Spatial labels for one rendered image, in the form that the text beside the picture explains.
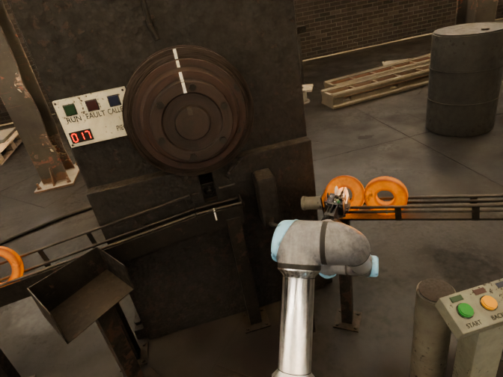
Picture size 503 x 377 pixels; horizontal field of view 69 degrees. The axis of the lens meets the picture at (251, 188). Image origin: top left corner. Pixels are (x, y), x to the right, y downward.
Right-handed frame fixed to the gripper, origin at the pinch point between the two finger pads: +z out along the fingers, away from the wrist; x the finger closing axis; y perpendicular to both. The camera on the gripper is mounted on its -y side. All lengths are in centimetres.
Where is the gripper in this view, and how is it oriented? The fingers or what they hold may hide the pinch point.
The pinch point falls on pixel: (343, 191)
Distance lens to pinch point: 152.0
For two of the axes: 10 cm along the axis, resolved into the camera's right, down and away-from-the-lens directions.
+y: -2.4, -7.1, -6.7
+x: -8.9, -1.2, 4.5
